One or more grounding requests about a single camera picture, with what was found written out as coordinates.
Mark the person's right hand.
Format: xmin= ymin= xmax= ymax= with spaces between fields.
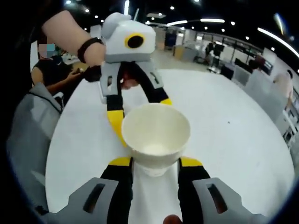
xmin=163 ymin=214 xmax=183 ymax=224

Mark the white paper cup green print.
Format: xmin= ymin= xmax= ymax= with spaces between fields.
xmin=121 ymin=103 xmax=191 ymax=170

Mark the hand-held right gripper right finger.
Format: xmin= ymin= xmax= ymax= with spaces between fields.
xmin=177 ymin=157 xmax=267 ymax=224

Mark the person's left hand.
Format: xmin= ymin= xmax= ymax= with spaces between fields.
xmin=85 ymin=43 xmax=141 ymax=91

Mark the white chair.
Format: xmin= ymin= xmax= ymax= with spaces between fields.
xmin=233 ymin=64 xmax=253 ymax=86

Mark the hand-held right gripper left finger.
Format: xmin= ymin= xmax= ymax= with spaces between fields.
xmin=50 ymin=156 xmax=134 ymax=224

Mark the black wristband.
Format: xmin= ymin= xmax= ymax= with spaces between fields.
xmin=77 ymin=37 xmax=105 ymax=64

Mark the long ceiling light strip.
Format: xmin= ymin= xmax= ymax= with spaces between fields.
xmin=256 ymin=27 xmax=299 ymax=59

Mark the white table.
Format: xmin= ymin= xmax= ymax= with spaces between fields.
xmin=45 ymin=68 xmax=296 ymax=224

